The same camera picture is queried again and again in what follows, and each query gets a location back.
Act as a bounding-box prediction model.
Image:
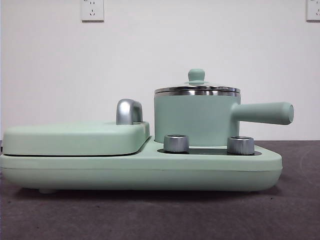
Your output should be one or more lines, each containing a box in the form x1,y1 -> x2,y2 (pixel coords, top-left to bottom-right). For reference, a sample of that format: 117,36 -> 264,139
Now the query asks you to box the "glass lid with green knob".
153,68 -> 242,93

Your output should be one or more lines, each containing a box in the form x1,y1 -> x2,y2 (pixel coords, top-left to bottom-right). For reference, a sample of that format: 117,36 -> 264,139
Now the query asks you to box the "silver control knob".
163,134 -> 190,153
226,135 -> 256,155

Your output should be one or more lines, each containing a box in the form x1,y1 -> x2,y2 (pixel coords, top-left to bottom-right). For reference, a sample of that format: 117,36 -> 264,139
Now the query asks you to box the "mint green hinged griddle cover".
1,98 -> 152,157

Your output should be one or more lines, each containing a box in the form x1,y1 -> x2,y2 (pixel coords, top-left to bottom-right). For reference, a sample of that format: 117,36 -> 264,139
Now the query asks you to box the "mint green breakfast machine base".
0,136 -> 284,195

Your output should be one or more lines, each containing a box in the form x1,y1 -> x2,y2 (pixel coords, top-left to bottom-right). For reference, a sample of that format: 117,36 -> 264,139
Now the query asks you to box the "mint green pot with handle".
153,90 -> 295,148

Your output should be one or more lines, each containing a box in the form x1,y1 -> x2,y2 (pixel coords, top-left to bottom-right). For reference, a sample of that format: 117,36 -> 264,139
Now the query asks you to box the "white wall socket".
306,0 -> 320,22
81,0 -> 105,23

